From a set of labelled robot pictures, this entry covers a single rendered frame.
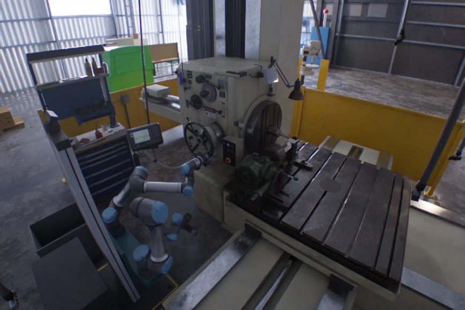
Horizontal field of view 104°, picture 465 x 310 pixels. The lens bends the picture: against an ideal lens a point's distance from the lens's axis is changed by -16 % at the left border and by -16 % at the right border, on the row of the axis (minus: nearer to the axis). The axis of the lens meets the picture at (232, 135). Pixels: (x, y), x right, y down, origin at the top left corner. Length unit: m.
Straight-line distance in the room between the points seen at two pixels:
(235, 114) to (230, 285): 1.27
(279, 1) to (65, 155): 2.01
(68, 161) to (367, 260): 1.72
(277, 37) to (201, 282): 2.12
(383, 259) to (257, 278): 0.81
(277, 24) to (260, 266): 2.05
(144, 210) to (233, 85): 1.10
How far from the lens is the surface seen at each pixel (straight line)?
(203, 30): 2.90
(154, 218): 1.30
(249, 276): 1.71
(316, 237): 1.60
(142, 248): 1.66
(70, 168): 1.23
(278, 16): 2.26
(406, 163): 4.16
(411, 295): 2.23
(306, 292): 1.72
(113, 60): 5.55
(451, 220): 3.01
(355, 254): 1.61
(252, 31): 2.40
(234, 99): 1.79
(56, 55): 3.04
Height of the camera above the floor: 2.21
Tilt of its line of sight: 27 degrees down
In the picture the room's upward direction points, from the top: straight up
